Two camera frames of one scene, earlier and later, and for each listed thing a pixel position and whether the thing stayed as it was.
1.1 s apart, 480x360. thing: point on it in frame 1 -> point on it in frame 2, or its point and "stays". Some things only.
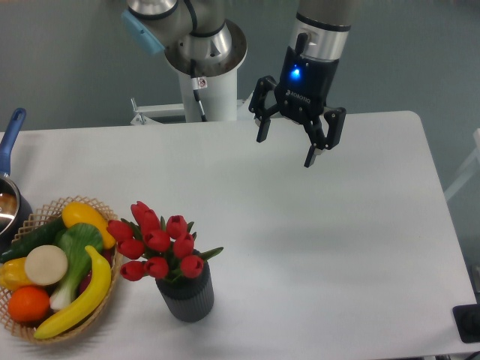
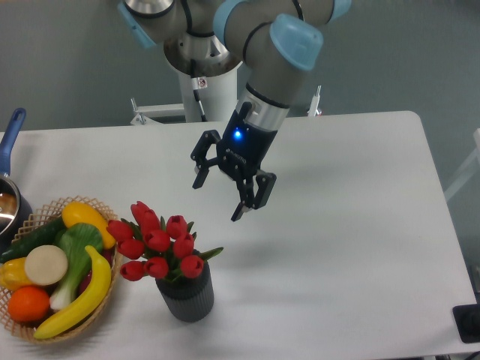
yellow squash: x=78 y=212 stays
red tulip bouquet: x=157 y=249 stays
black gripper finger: x=257 y=106 -> x=202 y=163
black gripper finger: x=334 y=118 -> x=265 y=181
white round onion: x=46 y=265 stays
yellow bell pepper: x=13 y=274 stays
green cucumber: x=46 y=234 stays
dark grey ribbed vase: x=188 y=299 stays
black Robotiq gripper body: x=304 y=83 -> x=244 y=145
